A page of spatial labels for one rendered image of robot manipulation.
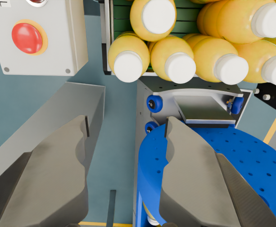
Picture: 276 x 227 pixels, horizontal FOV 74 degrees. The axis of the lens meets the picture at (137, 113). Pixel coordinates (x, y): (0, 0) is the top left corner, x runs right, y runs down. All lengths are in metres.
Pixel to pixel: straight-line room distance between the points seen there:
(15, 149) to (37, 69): 0.57
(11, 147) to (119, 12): 0.63
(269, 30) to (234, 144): 0.23
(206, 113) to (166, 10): 0.23
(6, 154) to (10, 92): 0.97
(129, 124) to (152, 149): 1.23
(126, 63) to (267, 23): 0.18
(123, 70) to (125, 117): 1.31
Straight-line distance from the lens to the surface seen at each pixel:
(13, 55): 0.31
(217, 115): 0.41
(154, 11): 0.25
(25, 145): 0.84
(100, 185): 2.10
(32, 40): 0.28
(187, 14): 0.48
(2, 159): 0.80
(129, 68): 0.25
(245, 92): 1.53
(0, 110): 1.86
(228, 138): 0.45
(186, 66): 0.26
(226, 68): 0.28
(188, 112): 0.40
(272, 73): 0.32
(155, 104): 0.43
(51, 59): 0.29
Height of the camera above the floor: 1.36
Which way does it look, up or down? 62 degrees down
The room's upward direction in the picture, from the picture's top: 176 degrees clockwise
